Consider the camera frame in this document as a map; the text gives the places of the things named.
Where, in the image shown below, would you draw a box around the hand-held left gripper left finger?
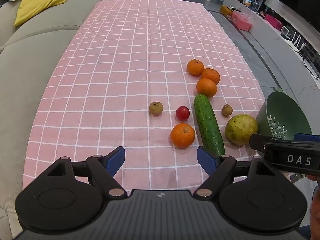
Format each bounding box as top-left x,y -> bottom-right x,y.
46,146 -> 126,199

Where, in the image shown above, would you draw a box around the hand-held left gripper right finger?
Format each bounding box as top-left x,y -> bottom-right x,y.
194,146 -> 277,198

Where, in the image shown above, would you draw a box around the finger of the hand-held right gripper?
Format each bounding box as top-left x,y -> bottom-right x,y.
293,133 -> 320,142
249,133 -> 320,153

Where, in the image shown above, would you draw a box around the green plastic colander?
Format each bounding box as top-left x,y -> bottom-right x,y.
255,87 -> 313,140

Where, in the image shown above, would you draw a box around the orange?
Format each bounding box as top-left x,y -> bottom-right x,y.
187,59 -> 205,76
201,68 -> 221,85
196,78 -> 217,98
170,123 -> 196,149

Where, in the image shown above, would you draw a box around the person's right hand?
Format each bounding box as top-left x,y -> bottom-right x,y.
305,174 -> 320,233

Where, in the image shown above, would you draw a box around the yellow-green guava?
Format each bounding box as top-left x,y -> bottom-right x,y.
224,114 -> 258,146

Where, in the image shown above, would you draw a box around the green cucumber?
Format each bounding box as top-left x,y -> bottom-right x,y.
194,94 -> 226,158

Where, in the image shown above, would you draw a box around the red cherry tomato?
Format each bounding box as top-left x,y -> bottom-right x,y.
175,106 -> 190,121

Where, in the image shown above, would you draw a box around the pink checked tablecloth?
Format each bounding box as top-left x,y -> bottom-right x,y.
22,0 -> 267,192

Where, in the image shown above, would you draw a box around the white router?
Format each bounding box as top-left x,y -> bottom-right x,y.
290,30 -> 308,53

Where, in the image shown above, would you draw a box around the small white device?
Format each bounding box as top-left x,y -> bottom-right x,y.
280,25 -> 292,39

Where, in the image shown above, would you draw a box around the white tv bench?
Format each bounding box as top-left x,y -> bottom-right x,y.
221,0 -> 320,80

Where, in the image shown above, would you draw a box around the magenta box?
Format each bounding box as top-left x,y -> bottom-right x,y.
265,14 -> 284,30

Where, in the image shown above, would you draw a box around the pink storage box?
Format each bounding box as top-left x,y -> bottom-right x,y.
231,12 -> 253,32

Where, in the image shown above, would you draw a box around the beige sofa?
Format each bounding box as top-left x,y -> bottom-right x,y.
0,0 -> 118,240

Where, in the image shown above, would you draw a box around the yellow box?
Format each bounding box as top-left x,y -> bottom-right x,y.
219,5 -> 235,18

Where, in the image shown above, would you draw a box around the yellow cushion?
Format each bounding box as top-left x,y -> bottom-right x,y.
14,0 -> 68,27

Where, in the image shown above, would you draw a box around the black cables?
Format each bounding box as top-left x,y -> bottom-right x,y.
301,54 -> 320,80

